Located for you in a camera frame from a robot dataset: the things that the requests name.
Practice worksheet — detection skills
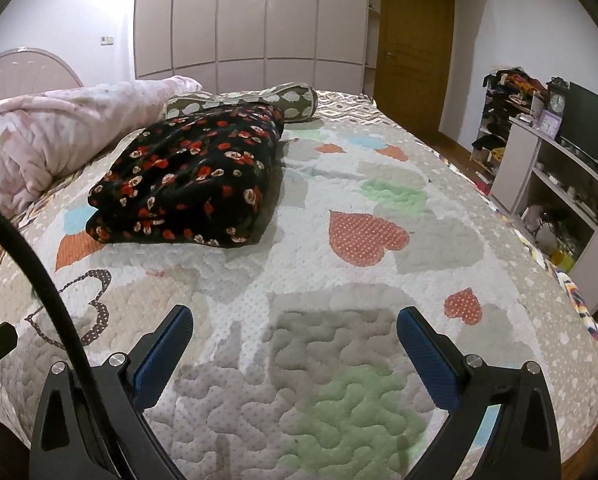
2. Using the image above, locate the olive polka dot bolster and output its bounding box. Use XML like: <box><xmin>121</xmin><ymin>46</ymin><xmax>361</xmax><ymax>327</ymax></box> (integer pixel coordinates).
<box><xmin>164</xmin><ymin>81</ymin><xmax>320</xmax><ymax>123</ymax></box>

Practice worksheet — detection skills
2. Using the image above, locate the dark ornate mantel clock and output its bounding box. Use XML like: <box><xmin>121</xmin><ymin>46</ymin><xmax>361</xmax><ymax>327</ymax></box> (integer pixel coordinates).
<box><xmin>546</xmin><ymin>76</ymin><xmax>571</xmax><ymax>116</ymax></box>

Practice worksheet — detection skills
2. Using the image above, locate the black cable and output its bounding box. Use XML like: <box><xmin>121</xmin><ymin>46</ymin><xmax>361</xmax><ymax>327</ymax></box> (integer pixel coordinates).
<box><xmin>0</xmin><ymin>196</ymin><xmax>130</xmax><ymax>480</ymax></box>

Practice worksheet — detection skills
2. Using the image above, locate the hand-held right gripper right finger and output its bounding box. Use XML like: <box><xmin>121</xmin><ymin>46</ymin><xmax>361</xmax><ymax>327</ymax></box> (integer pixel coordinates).
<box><xmin>396</xmin><ymin>306</ymin><xmax>562</xmax><ymax>480</ymax></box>

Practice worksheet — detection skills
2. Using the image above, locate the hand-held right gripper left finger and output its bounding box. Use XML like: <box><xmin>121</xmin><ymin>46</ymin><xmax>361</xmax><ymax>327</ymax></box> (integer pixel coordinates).
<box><xmin>29</xmin><ymin>304</ymin><xmax>195</xmax><ymax>480</ymax></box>

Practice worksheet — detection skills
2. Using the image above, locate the grey panelled wardrobe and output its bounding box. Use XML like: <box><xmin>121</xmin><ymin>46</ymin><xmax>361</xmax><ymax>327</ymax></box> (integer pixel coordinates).
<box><xmin>133</xmin><ymin>0</ymin><xmax>382</xmax><ymax>96</ymax></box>

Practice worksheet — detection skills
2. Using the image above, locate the brown wooden door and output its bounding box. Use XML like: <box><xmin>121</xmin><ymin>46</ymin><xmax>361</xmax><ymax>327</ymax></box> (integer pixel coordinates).
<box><xmin>374</xmin><ymin>0</ymin><xmax>455</xmax><ymax>131</ymax></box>

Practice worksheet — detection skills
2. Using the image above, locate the grey media cabinet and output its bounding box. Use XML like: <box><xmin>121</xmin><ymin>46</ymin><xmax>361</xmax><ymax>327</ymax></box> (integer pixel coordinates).
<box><xmin>489</xmin><ymin>117</ymin><xmax>598</xmax><ymax>306</ymax></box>

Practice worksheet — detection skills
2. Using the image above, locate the pink fluffy blanket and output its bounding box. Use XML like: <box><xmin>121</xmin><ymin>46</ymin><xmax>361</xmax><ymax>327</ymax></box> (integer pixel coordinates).
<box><xmin>0</xmin><ymin>75</ymin><xmax>203</xmax><ymax>211</ymax></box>

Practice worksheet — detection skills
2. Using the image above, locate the small purple clock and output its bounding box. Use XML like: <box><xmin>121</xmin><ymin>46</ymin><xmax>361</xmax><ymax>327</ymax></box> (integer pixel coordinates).
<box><xmin>538</xmin><ymin>111</ymin><xmax>562</xmax><ymax>137</ymax></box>

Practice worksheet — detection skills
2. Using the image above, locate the cluttered open shelf rack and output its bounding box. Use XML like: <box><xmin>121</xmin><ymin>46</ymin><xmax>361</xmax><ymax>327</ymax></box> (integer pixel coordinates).
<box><xmin>469</xmin><ymin>66</ymin><xmax>550</xmax><ymax>181</ymax></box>

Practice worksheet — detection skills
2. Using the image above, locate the pink rounded headboard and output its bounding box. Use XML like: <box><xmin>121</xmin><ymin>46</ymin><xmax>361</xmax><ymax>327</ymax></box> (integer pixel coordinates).
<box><xmin>0</xmin><ymin>47</ymin><xmax>84</xmax><ymax>111</ymax></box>

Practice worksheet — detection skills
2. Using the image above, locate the black floral garment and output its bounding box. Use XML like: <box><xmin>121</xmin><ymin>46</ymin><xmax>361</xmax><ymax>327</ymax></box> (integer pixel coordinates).
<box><xmin>87</xmin><ymin>102</ymin><xmax>286</xmax><ymax>249</ymax></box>

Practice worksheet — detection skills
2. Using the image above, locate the black flat television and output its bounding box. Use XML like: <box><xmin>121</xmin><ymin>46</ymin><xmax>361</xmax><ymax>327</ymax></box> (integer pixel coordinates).
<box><xmin>559</xmin><ymin>81</ymin><xmax>598</xmax><ymax>181</ymax></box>

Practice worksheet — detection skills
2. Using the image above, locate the heart patterned quilt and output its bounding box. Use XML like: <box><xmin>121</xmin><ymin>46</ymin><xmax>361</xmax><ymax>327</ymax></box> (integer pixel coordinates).
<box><xmin>0</xmin><ymin>90</ymin><xmax>598</xmax><ymax>480</ymax></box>

